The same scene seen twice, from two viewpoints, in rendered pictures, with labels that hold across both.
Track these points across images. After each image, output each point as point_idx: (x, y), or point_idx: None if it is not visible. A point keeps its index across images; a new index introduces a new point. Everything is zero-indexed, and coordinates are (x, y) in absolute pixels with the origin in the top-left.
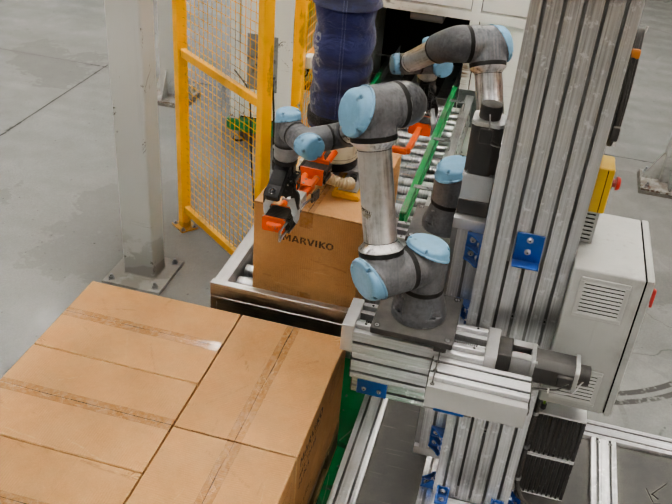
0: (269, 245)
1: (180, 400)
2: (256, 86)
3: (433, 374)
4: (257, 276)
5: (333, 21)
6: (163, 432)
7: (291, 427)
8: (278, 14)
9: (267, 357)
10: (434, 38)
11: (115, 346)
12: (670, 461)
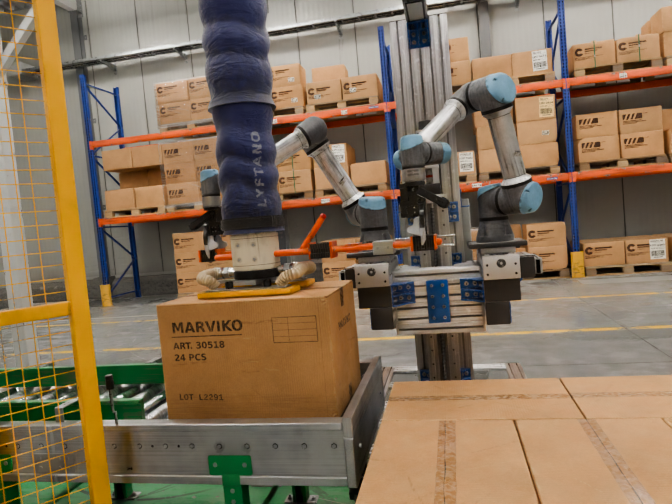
0: (336, 345)
1: (547, 421)
2: None
3: (532, 255)
4: (337, 393)
5: (268, 116)
6: (600, 419)
7: (528, 382)
8: None
9: (445, 401)
10: (311, 124)
11: (496, 471)
12: (395, 375)
